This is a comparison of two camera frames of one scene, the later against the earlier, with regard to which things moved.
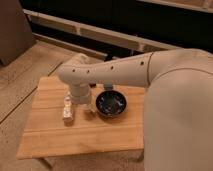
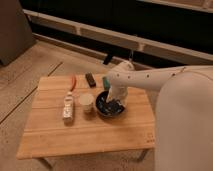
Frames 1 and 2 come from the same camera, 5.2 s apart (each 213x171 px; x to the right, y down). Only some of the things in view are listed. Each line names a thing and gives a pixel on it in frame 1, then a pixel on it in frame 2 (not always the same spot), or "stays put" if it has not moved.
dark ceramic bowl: (111, 103) stays put
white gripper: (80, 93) → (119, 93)
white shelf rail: (100, 32) stays put
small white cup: (88, 107) stays put
